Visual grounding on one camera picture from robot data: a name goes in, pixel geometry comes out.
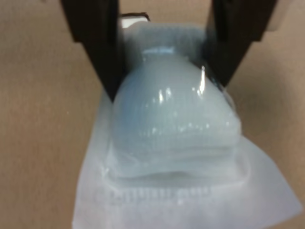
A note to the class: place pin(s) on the packed white cup mask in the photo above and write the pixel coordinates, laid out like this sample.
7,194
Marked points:
166,119

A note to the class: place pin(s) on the brown cardboard sheet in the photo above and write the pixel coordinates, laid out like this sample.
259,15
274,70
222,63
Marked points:
35,119

